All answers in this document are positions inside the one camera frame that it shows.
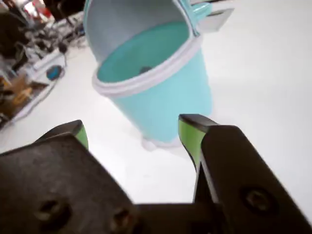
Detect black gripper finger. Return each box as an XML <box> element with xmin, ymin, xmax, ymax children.
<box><xmin>0</xmin><ymin>119</ymin><xmax>140</xmax><ymax>234</ymax></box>
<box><xmin>177</xmin><ymin>114</ymin><xmax>312</xmax><ymax>234</ymax></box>

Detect teal cartoon trash bin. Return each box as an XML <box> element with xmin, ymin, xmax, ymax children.
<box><xmin>82</xmin><ymin>0</ymin><xmax>213</xmax><ymax>152</ymax></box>

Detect brown cardboard box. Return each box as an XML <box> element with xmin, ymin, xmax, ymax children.
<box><xmin>8</xmin><ymin>73</ymin><xmax>49</xmax><ymax>117</ymax></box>

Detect blue round object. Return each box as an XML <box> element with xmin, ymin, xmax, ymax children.
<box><xmin>46</xmin><ymin>65</ymin><xmax>65</xmax><ymax>81</ymax></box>

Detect white power strip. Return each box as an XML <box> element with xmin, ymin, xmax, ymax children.
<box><xmin>31</xmin><ymin>52</ymin><xmax>66</xmax><ymax>72</ymax></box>

